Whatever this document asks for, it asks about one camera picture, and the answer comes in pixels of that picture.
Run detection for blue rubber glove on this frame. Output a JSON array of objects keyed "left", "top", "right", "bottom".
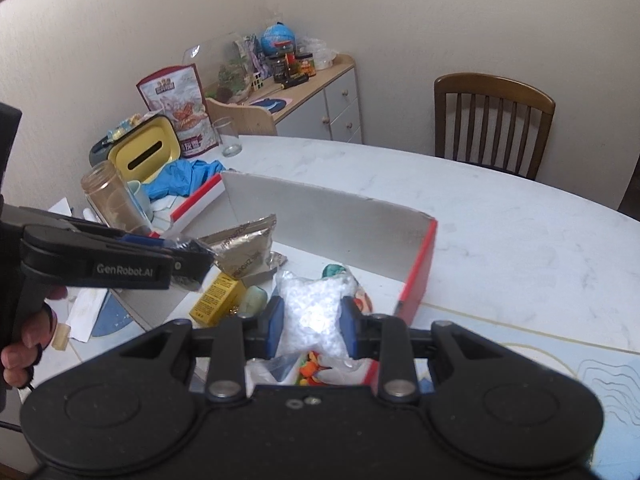
[{"left": 142, "top": 158, "right": 227, "bottom": 200}]

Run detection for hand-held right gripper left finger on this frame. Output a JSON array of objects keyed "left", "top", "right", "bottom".
[{"left": 118, "top": 295, "right": 285, "bottom": 404}]

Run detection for person's left hand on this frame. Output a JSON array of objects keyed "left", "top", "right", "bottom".
[{"left": 0, "top": 285, "right": 70, "bottom": 389}]

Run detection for clear plastic plant bag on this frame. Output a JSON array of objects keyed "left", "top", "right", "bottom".
[{"left": 183, "top": 32, "right": 264, "bottom": 104}]

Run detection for colourful candy packets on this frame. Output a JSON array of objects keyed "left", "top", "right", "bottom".
[{"left": 105, "top": 112, "right": 167, "bottom": 142}]

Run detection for blue plate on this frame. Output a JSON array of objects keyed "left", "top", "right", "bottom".
[{"left": 248, "top": 95, "right": 294, "bottom": 111}]

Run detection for white cabinet with wooden top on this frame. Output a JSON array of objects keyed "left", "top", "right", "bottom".
[{"left": 269, "top": 53, "right": 365, "bottom": 145}]

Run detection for red and white box lid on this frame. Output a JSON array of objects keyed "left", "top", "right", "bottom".
[{"left": 169, "top": 173, "right": 227, "bottom": 234}]

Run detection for pale green mug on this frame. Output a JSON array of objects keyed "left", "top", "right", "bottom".
[{"left": 125, "top": 179, "right": 154, "bottom": 224}]

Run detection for red and white cardboard box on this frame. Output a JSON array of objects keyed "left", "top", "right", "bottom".
[{"left": 122, "top": 169, "right": 439, "bottom": 387}]

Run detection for clear plastic containers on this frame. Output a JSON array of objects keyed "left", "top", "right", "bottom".
[{"left": 299, "top": 37, "right": 339, "bottom": 70}]

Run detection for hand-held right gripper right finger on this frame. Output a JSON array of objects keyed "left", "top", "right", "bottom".
[{"left": 341, "top": 296, "right": 506, "bottom": 404}]

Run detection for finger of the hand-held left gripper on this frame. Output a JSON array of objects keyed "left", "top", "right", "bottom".
[
  {"left": 70, "top": 216, "right": 167, "bottom": 256},
  {"left": 167, "top": 246, "right": 214, "bottom": 292}
]

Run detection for white pellet plastic bag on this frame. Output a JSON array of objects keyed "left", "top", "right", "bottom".
[{"left": 273, "top": 268, "right": 362, "bottom": 364}]

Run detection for yellow and grey tissue box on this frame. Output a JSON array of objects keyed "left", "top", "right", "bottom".
[{"left": 88, "top": 113, "right": 182, "bottom": 187}]

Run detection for empty clear glass jar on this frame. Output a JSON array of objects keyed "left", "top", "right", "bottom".
[{"left": 80, "top": 159, "right": 154, "bottom": 237}]

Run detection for light wooden chair back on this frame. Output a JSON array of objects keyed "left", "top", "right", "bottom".
[{"left": 204, "top": 97, "right": 279, "bottom": 136}]

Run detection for silver foil bag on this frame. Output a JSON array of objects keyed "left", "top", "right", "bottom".
[{"left": 199, "top": 213, "right": 279, "bottom": 282}]

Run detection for small yellow cardboard box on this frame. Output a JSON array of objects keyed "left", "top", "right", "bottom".
[{"left": 188, "top": 272, "right": 247, "bottom": 327}]

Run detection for red and white snack bag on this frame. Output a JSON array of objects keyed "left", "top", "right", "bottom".
[{"left": 135, "top": 63, "right": 221, "bottom": 159}]

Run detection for black and yellow screwdriver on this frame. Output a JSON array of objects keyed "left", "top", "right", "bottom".
[{"left": 273, "top": 72, "right": 310, "bottom": 89}]

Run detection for white envelope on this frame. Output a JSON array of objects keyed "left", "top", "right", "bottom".
[{"left": 64, "top": 289, "right": 109, "bottom": 344}]

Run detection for dark wooden slatted chair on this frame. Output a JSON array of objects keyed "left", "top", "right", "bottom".
[{"left": 433, "top": 73, "right": 556, "bottom": 182}]

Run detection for pale green round object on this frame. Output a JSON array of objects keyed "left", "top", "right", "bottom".
[{"left": 237, "top": 285, "right": 269, "bottom": 319}]

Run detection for clear glass tumbler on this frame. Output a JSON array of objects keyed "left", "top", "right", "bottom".
[{"left": 212, "top": 116, "right": 244, "bottom": 158}]

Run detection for blue globe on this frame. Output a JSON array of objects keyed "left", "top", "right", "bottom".
[{"left": 260, "top": 22, "right": 297, "bottom": 54}]

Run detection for orange plastic toy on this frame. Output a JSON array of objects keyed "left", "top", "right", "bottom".
[{"left": 299, "top": 349, "right": 327, "bottom": 386}]

